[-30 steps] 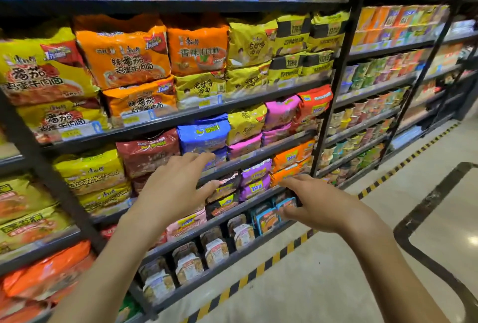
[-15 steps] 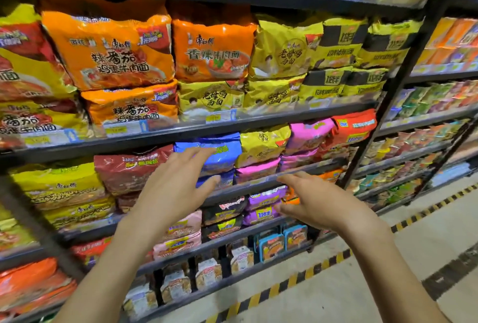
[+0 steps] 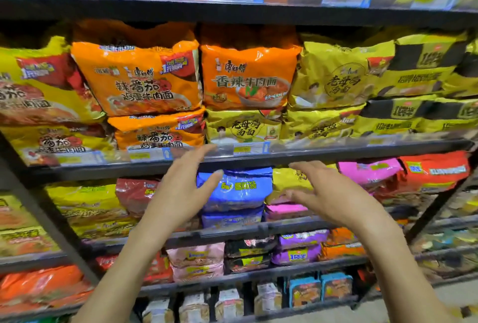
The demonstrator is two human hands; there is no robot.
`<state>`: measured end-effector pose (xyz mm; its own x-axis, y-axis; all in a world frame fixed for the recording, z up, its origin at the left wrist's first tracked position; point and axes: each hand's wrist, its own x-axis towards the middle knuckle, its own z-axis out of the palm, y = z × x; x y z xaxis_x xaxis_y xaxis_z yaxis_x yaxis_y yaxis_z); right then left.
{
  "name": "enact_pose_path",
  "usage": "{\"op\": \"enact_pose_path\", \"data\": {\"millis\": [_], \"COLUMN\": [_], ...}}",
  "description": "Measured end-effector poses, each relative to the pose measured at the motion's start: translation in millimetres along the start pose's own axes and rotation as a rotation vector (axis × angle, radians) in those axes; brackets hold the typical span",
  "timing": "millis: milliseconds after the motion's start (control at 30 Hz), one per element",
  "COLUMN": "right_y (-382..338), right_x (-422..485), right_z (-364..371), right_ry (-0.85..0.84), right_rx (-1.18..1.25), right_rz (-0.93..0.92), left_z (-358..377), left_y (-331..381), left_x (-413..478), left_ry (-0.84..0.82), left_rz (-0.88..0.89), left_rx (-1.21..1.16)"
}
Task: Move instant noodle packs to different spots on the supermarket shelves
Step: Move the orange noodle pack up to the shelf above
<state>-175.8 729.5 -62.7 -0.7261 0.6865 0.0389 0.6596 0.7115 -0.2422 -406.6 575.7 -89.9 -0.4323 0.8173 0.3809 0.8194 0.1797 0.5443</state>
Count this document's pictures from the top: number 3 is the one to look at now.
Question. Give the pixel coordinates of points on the black metal store shelving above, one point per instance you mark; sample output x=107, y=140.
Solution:
x=224, y=11

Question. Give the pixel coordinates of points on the person's right hand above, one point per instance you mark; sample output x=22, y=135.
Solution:
x=347, y=203

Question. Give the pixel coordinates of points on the person's left hand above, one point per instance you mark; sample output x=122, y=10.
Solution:
x=175, y=203

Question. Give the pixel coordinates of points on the red orange noodle multipack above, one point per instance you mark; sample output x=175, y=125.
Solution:
x=433, y=169

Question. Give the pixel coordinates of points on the noodle packets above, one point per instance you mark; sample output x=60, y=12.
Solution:
x=138, y=80

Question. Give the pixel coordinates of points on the orange spicy beef noodle multipack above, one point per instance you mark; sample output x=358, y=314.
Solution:
x=250, y=80

